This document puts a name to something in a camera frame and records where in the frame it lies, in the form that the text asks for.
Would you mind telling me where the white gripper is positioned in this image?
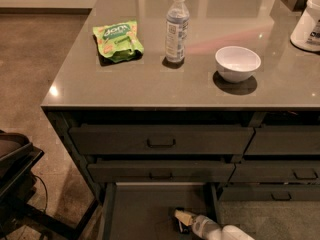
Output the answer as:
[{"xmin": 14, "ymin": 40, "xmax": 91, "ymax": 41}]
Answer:
[{"xmin": 174, "ymin": 210, "xmax": 222, "ymax": 240}]

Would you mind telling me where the blue rxbar blueberry bar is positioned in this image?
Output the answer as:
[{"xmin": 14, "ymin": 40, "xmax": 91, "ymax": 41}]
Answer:
[{"xmin": 174, "ymin": 208, "xmax": 190, "ymax": 234}]

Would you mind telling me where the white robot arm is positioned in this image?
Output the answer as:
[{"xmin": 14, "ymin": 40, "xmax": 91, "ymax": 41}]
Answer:
[{"xmin": 174, "ymin": 209, "xmax": 255, "ymax": 240}]

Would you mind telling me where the middle left drawer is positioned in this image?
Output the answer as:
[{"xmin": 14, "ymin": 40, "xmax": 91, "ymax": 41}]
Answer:
[{"xmin": 87, "ymin": 160, "xmax": 235, "ymax": 183}]

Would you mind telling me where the bottom right drawer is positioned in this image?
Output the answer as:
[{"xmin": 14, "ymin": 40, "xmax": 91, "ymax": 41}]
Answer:
[{"xmin": 218, "ymin": 185, "xmax": 320, "ymax": 201}]

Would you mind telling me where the open bottom left drawer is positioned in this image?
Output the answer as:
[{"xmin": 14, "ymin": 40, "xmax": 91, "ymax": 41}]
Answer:
[{"xmin": 97, "ymin": 182, "xmax": 221, "ymax": 240}]

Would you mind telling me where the middle right drawer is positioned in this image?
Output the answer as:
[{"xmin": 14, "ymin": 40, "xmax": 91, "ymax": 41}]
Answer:
[{"xmin": 230, "ymin": 161, "xmax": 320, "ymax": 183}]

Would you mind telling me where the top right drawer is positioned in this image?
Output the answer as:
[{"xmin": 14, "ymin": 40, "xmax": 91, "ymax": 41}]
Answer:
[{"xmin": 245, "ymin": 125, "xmax": 320, "ymax": 155}]

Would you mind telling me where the top left drawer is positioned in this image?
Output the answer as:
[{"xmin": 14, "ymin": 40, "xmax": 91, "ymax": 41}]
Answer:
[{"xmin": 69, "ymin": 125, "xmax": 254, "ymax": 155}]

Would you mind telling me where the white bowl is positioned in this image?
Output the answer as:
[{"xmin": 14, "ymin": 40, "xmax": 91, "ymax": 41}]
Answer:
[{"xmin": 215, "ymin": 46, "xmax": 261, "ymax": 83}]

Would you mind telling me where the green snack bag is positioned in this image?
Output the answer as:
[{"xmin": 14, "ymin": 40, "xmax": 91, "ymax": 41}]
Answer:
[{"xmin": 92, "ymin": 20, "xmax": 144, "ymax": 63}]

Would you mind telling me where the clear plastic water bottle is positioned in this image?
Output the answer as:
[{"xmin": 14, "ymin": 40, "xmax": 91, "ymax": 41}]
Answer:
[{"xmin": 165, "ymin": 0, "xmax": 190, "ymax": 64}]

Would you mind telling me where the white canister with label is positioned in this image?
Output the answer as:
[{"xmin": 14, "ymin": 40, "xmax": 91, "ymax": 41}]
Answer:
[{"xmin": 290, "ymin": 0, "xmax": 320, "ymax": 52}]

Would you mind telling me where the black cable on floor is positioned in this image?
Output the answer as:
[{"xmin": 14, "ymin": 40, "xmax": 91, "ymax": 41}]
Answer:
[{"xmin": 31, "ymin": 173, "xmax": 49, "ymax": 215}]

